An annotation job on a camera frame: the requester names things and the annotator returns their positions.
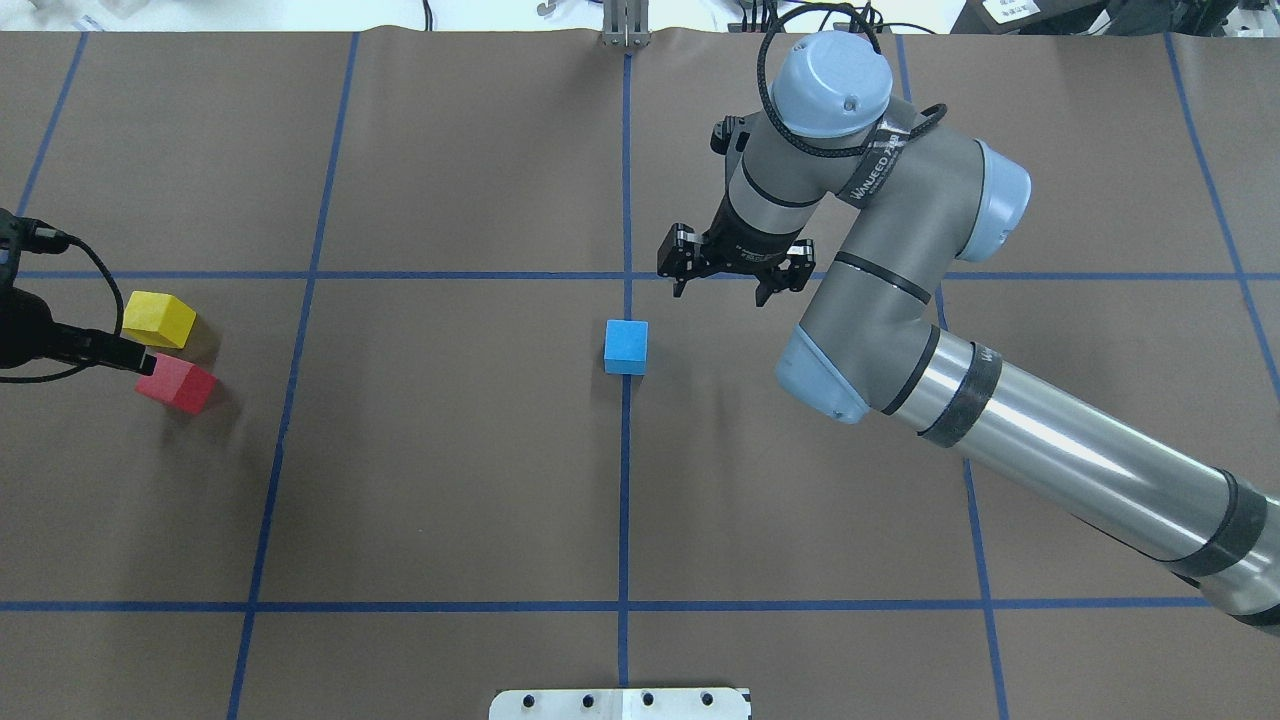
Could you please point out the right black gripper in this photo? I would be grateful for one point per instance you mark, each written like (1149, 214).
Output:
(738, 255)

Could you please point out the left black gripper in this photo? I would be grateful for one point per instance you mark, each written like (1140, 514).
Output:
(30, 335)

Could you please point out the grey metal clamp post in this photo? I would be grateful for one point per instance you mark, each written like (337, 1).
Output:
(625, 24)

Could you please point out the blue block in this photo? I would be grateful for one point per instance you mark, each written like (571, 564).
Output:
(625, 350)

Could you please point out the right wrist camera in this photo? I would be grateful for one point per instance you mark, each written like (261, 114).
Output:
(729, 137)

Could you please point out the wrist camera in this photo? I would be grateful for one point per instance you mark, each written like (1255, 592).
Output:
(729, 137)
(23, 234)

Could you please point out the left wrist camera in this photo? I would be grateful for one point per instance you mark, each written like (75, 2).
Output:
(23, 234)

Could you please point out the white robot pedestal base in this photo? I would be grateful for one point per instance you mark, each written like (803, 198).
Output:
(623, 703)

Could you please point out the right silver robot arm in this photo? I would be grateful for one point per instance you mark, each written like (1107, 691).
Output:
(831, 126)

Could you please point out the red block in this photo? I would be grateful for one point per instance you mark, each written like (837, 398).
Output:
(177, 383)

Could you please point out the yellow block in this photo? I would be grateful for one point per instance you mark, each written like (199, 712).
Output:
(158, 319)

